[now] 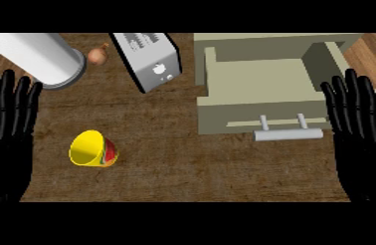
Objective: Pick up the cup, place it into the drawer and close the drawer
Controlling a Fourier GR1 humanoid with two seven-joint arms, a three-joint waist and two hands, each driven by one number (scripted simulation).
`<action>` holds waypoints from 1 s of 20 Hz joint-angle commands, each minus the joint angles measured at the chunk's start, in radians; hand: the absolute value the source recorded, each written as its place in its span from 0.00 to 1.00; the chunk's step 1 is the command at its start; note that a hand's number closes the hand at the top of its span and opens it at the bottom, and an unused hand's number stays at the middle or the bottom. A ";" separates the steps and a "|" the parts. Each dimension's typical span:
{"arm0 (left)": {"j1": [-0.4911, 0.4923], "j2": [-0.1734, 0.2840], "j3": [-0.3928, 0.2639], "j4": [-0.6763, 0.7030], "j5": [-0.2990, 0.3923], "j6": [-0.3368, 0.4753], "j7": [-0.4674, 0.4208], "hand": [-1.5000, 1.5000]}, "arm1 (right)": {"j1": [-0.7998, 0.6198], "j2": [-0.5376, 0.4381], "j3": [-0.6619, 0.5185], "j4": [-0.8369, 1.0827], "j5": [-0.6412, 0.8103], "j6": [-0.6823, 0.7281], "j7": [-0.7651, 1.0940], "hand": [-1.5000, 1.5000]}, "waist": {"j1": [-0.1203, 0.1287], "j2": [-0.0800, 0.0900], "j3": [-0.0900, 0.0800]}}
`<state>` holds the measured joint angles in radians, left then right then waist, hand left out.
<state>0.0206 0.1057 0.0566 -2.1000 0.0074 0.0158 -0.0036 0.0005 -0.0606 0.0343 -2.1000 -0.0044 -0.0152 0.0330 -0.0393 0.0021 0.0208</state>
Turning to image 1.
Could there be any olive green cabinet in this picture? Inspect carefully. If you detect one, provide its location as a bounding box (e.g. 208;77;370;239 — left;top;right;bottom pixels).
192;33;364;88

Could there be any yellow cup with red print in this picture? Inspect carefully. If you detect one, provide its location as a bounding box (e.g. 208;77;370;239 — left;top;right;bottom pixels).
68;129;121;168

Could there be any grey toaster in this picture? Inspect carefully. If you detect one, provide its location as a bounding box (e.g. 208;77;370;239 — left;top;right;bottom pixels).
108;33;185;95

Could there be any brown onion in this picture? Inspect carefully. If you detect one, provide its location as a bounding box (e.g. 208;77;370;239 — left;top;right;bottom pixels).
87;42;112;66

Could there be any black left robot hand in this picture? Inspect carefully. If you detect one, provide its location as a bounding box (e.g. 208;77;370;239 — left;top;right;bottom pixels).
0;69;44;203

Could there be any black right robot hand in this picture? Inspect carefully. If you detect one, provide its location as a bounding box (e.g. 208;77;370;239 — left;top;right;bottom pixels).
319;68;376;203

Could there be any grey drawer handle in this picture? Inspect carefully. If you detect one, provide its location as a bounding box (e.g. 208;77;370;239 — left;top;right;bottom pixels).
252;113;325;142

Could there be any olive green open drawer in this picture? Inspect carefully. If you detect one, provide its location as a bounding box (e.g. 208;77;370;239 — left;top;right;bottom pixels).
195;41;353;135

